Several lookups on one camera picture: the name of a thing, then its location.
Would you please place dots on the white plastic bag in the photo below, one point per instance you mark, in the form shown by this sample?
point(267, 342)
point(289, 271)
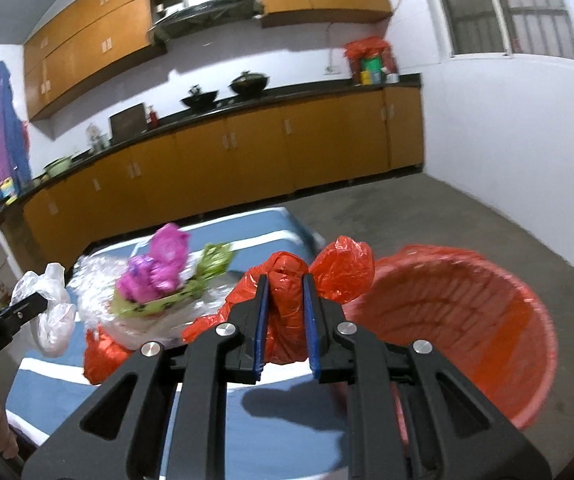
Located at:
point(53, 328)

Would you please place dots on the clear bubble wrap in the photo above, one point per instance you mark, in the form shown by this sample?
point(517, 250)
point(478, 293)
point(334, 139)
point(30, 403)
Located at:
point(102, 309)

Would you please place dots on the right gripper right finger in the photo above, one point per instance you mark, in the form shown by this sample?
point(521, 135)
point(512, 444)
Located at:
point(411, 413)

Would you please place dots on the purple plastic bag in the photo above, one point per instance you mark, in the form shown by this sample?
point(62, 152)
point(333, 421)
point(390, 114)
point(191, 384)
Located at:
point(158, 273)

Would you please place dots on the red lined trash basket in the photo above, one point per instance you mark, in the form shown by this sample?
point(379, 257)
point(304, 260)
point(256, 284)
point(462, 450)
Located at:
point(488, 323)

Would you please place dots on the red bottle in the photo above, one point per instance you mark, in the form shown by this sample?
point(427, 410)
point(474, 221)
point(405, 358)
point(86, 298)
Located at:
point(153, 120)

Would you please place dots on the lower wooden kitchen cabinets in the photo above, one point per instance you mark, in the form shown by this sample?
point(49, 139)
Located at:
point(229, 161)

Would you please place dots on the green bowl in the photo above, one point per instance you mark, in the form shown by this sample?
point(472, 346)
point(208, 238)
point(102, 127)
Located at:
point(58, 166)

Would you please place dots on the black wok left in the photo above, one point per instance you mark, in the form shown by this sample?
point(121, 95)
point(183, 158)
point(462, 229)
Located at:
point(200, 101)

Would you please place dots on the red bag on counter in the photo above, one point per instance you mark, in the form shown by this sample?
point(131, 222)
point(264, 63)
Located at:
point(370, 60)

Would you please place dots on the dark cutting board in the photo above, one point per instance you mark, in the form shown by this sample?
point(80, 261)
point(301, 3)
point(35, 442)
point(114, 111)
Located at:
point(128, 124)

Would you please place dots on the black wok with lid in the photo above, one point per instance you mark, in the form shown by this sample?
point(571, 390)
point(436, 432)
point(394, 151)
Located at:
point(249, 85)

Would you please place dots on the red plastic bag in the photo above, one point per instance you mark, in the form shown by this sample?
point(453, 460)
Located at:
point(102, 356)
point(342, 271)

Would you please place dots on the upper wooden cabinets left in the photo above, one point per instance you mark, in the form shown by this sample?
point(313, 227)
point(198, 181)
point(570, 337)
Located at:
point(86, 44)

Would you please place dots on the glass jar on counter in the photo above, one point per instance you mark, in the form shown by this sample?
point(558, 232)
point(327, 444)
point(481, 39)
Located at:
point(97, 140)

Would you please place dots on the green printed plastic bag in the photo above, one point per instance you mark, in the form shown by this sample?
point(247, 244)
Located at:
point(214, 260)

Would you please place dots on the barred window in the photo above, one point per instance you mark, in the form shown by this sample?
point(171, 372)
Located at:
point(534, 27)

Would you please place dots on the range hood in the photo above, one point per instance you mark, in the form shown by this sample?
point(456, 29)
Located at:
point(183, 22)

